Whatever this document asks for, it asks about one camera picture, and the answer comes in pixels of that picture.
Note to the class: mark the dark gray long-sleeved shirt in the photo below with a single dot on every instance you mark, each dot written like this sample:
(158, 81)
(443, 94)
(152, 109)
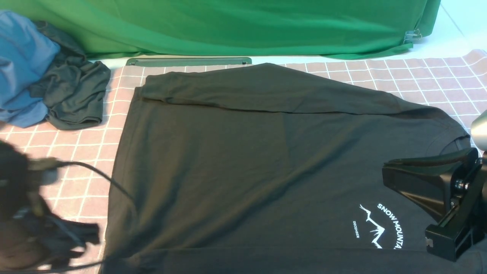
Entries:
(270, 170)

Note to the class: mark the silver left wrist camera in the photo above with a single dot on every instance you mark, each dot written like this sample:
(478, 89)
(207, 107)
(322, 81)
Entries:
(44, 171)

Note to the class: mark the blue garment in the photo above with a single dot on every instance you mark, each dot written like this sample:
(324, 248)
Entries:
(25, 56)

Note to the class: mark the green backdrop cloth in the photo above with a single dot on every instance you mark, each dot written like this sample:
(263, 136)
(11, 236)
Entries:
(339, 29)

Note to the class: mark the pink grid-patterned tablecloth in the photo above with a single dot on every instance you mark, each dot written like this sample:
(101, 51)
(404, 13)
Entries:
(455, 84)

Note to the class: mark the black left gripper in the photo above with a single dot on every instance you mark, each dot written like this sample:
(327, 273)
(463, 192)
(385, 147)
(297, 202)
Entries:
(33, 239)

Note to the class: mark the metal binder clip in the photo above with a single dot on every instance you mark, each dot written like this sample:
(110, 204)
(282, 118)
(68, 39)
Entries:
(412, 36)

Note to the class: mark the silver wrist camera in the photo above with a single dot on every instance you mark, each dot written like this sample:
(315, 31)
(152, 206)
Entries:
(478, 131)
(44, 171)

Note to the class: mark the dark gray crumpled garment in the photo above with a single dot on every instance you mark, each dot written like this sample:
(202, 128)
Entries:
(73, 88)

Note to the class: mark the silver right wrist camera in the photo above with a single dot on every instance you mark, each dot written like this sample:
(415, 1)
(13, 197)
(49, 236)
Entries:
(478, 131)

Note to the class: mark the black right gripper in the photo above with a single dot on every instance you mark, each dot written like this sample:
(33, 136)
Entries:
(451, 188)

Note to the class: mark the green plastic tray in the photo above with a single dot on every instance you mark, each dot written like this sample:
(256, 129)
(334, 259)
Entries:
(187, 61)

